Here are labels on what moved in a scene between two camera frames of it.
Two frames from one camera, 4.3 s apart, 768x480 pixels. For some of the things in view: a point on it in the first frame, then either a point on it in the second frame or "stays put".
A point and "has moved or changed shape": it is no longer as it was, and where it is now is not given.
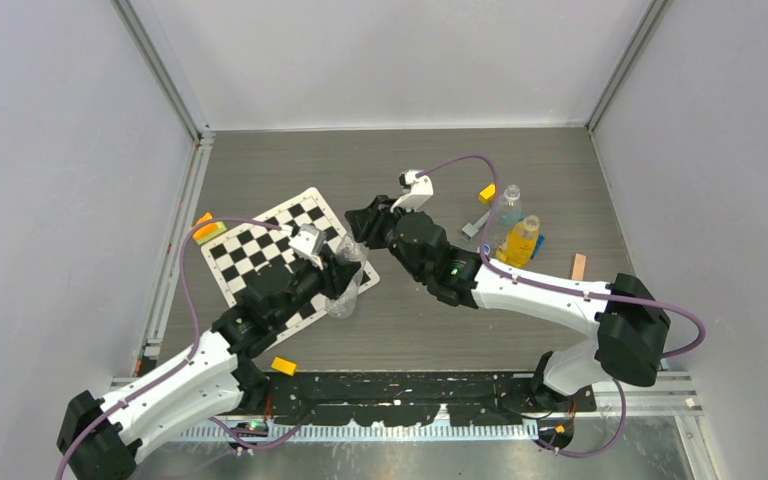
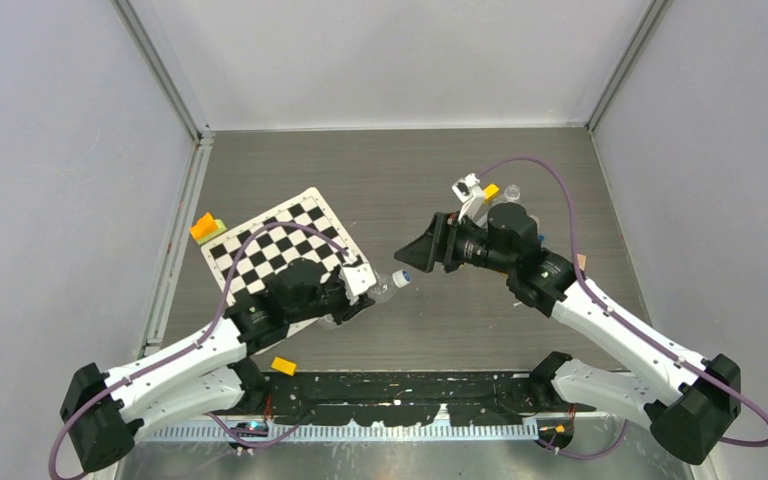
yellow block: x=486 y=195 stays put
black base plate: x=420 y=399 stays put
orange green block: x=208 y=231 stays put
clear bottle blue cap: x=351 y=255 has moved or changed shape
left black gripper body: x=308 y=280 -> x=329 y=297
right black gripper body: x=392 y=241 -> x=468 y=247
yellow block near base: x=284 y=366 stays put
